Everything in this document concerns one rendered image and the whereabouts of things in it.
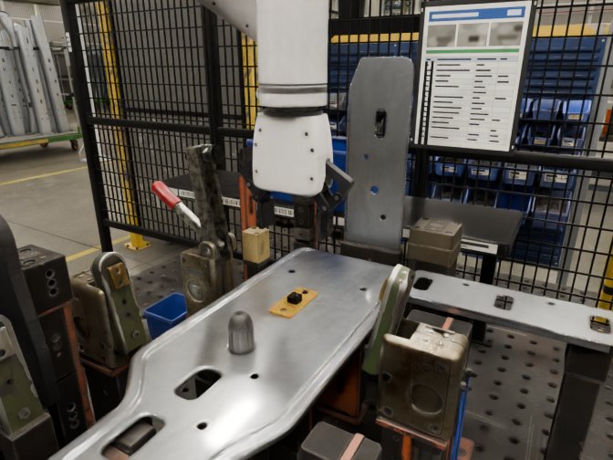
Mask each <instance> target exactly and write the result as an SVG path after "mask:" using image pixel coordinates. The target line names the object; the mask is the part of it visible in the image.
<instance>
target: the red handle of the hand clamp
mask: <svg viewBox="0 0 613 460"><path fill-rule="evenodd" d="M151 190H152V191H153V192H154V193H155V194H156V195H157V196H158V197H159V198H160V199H161V200H162V201H163V202H164V203H165V204H166V205H167V206H168V207H169V208H170V209H171V210H172V211H174V212H175V213H176V214H177V215H178V216H179V217H180V218H181V219H182V220H183V221H184V222H185V223H186V224H187V225H188V226H189V227H190V228H191V229H192V230H194V231H195V232H196V233H197V234H198V235H199V236H200V237H201V238H203V234H202V229H201V225H200V220H199V218H198V217H197V216H196V215H195V214H194V213H193V212H192V211H191V210H190V209H189V208H187V207H186V206H185V205H184V204H183V203H182V200H181V199H180V198H179V197H178V196H177V195H176V194H175V193H173V192H172V191H171V190H170V189H169V188H168V187H167V186H166V185H165V184H164V183H163V182H162V181H158V182H155V183H153V184H152V187H151ZM216 238H217V243H218V247H219V251H221V250H223V247H224V241H223V240H221V239H220V238H219V237H218V236H216Z"/></svg>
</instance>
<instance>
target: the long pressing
mask: <svg viewBox="0 0 613 460"><path fill-rule="evenodd" d="M394 268H395V267H392V266H388V265H383V264H379V263H375V262H370V261H367V260H362V259H358V258H354V257H349V256H342V255H338V254H333V253H329V252H325V251H320V250H316V249H313V248H310V247H306V246H305V247H299V248H297V249H295V250H294V251H292V252H290V253H289V254H287V255H286V256H284V257H282V258H280V259H279V260H277V261H276V262H274V264H272V265H271V266H269V267H267V268H265V269H264V270H262V271H261V272H259V273H257V274H256V275H254V276H253V277H251V278H249V279H247V280H246V281H245V282H244V283H242V284H241V285H239V286H238V287H235V288H234V289H232V290H231V291H229V292H228V293H226V294H224V295H223V296H221V297H220V298H218V299H216V300H215V301H214V302H212V303H211V304H209V305H208V306H206V307H205V308H202V309H201V310H199V311H198V312H196V313H195V314H193V315H191V316H190V317H189V318H187V319H186V320H184V321H182V322H181V323H179V324H178V325H176V326H175V327H173V328H171V329H169V330H168V331H166V332H165V333H163V334H162V335H160V336H159V337H158V338H156V339H155V340H153V341H151V342H149V343H148V344H146V345H145V346H143V347H142V348H140V349H139V350H138V351H137V352H136V353H135V354H134V355H133V356H132V358H131V360H130V366H129V371H128V378H127V384H126V390H125V395H124V397H123V399H122V401H121V403H120V404H119V406H118V407H117V408H116V409H115V410H113V411H112V412H111V413H109V414H108V415H107V416H105V417H104V418H103V419H101V420H100V421H99V422H97V423H95V424H94V425H93V426H91V427H90V428H89V429H88V430H87V431H86V432H84V433H83V434H81V435H80V436H78V437H77V438H76V439H74V440H73V441H72V442H70V443H69V444H67V445H66V446H64V447H63V448H62V449H60V450H59V451H58V452H56V453H55V454H54V455H52V456H51V457H49V458H48V459H47V460H109V459H108V458H107V457H106V456H104V455H103V454H102V451H103V450H104V448H105V447H106V446H107V445H109V444H110V443H111V442H113V441H114V440H115V439H116V438H118V437H119V436H120V435H121V434H123V433H124V432H125V431H127V430H128V429H129V428H130V427H132V426H133V425H134V424H135V423H136V422H137V421H138V420H140V419H142V418H145V417H150V418H153V419H155V420H157V421H159V422H161V423H162V424H163V427H162V429H161V430H160V431H159V432H158V433H156V434H155V435H154V436H153V437H152V438H151V439H150V440H149V441H148V442H147V443H146V444H144V445H143V446H142V447H141V448H140V449H138V450H137V451H136V452H135V453H134V454H133V455H131V456H130V457H129V458H128V459H126V460H246V459H248V458H250V457H252V456H254V455H256V454H258V453H260V452H261V451H263V450H265V449H266V448H268V447H269V446H271V445H273V444H275V443H277V442H279V441H281V440H282V439H284V438H285V437H287V436H288V435H289V434H291V433H292V432H293V431H294V430H295V429H296V427H297V426H298V425H299V424H300V422H301V421H302V420H303V419H304V417H305V416H306V415H307V413H308V412H309V411H310V409H311V408H312V407H313V406H314V404H315V403H316V402H317V400H318V399H319V398H320V396H321V395H322V394H323V393H324V391H325V390H326V389H327V387H328V386H329V385H330V383H331V382H333V381H334V379H335V378H336V377H337V376H338V374H339V373H340V371H341V370H342V369H343V368H344V366H345V365H346V364H347V363H348V361H349V360H350V359H351V357H352V356H353V355H354V353H355V352H356V351H357V350H358V348H359V347H360V346H361V344H362V343H363V342H364V340H365V339H366V338H367V337H368V335H369V334H370V333H371V331H373V328H374V325H375V321H376V318H377V316H378V313H379V307H380V304H381V300H378V297H379V293H380V290H381V287H382V285H383V283H384V281H385V279H386V278H387V277H388V276H389V275H390V274H391V273H392V271H393V269H394ZM289 271H295V272H293V273H291V272H289ZM296 288H307V289H311V290H314V291H317V292H318V296H317V297H315V298H314V299H313V300H312V301H311V302H310V303H308V304H307V305H306V306H305V307H304V308H302V309H301V310H300V311H299V312H298V313H297V314H295V316H294V317H293V318H291V319H287V318H284V317H281V316H278V315H276V314H272V313H270V312H269V309H270V308H271V307H272V306H273V305H275V304H276V303H277V302H278V301H280V300H281V299H282V298H284V297H285V296H287V295H288V294H289V293H290V292H292V291H293V290H294V289H296ZM361 288H365V289H366V290H360V289H361ZM238 310H242V311H245V312H247V313H248V314H249V315H250V317H251V319H252V321H253V324H254V335H255V348H254V349H253V350H252V351H250V352H248V353H246V354H234V353H231V352H230V351H229V350H228V347H229V345H228V332H227V326H228V321H229V318H230V317H231V315H232V314H233V313H234V312H235V311H238ZM200 371H212V372H214V373H216V374H218V375H220V376H221V378H220V379H219V380H218V381H217V382H216V383H215V384H214V385H212V386H211V387H210V388H209V389H208V390H207V391H205V392H204V393H203V394H202V395H201V396H200V397H198V398H197V399H194V400H185V399H183V398H182V397H180V396H178V395H176V394H175V393H176V391H177V390H178V389H179V388H180V387H182V386H183V385H184V384H185V383H186V382H187V381H188V380H190V379H191V378H192V377H193V376H195V375H196V374H197V373H198V372H200ZM253 374H257V375H258V378H256V379H252V378H251V375H253ZM200 423H206V424H207V427H206V428H205V429H202V430H200V429H198V428H197V426H198V424H200Z"/></svg>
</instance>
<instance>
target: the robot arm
mask: <svg viewBox="0 0 613 460"><path fill-rule="evenodd" d="M195 1H197V2H198V3H200V4H201V5H203V6H205V7H206V8H208V9H209V10H211V11H212V12H214V13H215V14H217V15H218V16H219V17H220V18H222V19H223V20H225V21H226V22H228V23H229V24H231V25H232V26H234V27H235V28H237V29H238V30H239V31H241V32H242V33H244V34H245V35H247V36H248V37H250V38H251V39H252V40H253V41H254V42H256V43H257V59H258V84H259V85H258V87H259V89H257V91H256V97H257V98H258V99H259V105H261V106H266V107H268V109H263V112H258V113H257V118H256V123H255V135H254V145H253V159H252V160H251V161H250V162H248V163H246V164H244V165H243V166H241V167H240V172H241V174H242V176H243V177H244V180H245V181H246V183H245V184H246V186H247V188H248V189H249V190H250V192H251V193H252V194H253V199H254V200H255V201H257V219H258V227H259V229H264V228H266V227H268V226H269V225H272V224H274V223H275V202H274V197H271V196H270V194H271V193H272V192H276V193H286V194H292V195H298V196H305V197H310V196H312V197H313V198H314V200H315V202H316V203H317V205H318V207H319V209H320V211H319V212H317V222H316V240H317V241H319V242H321V241H323V240H324V239H326V238H327V237H329V236H330V235H331V233H332V231H333V220H334V208H336V207H337V206H338V205H339V204H340V203H341V202H342V201H343V200H345V199H346V197H347V195H348V193H349V192H350V190H351V188H352V187H353V185H354V184H355V182H354V180H353V179H352V178H351V177H349V176H348V175H347V174H345V173H344V172H343V171H341V170H340V169H339V168H338V167H337V166H336V165H335V164H333V152H332V140H331V133H330V128H329V122H328V117H327V114H326V113H323V110H322V109H319V108H318V107H319V106H325V105H327V25H328V0H195ZM333 180H334V181H335V182H337V183H338V190H337V191H336V193H335V194H333V193H331V191H330V190H329V188H330V187H331V185H332V182H333Z"/></svg>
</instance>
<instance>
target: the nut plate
mask: <svg viewBox="0 0 613 460"><path fill-rule="evenodd" d="M303 290H306V291H307V294H302V293H303ZM294 291H295V292H296V293H297V297H292V294H293V292H294ZM317 296H318V292H317V291H314V290H311V289H307V288H303V287H297V288H296V289H294V290H293V291H292V292H290V293H289V294H288V295H287V296H285V297H284V298H282V299H281V300H280V301H278V302H277V303H276V304H275V305H273V306H272V307H271V308H270V309H269V312H270V313H272V314H276V315H278V316H281V317H284V318H287V319H291V318H293V317H294V316H295V314H297V313H298V312H299V311H300V310H301V309H302V308H304V307H305V306H306V305H307V304H308V303H310V302H311V301H312V300H313V299H314V298H315V297H317ZM281 310H286V311H285V312H282V311H281Z"/></svg>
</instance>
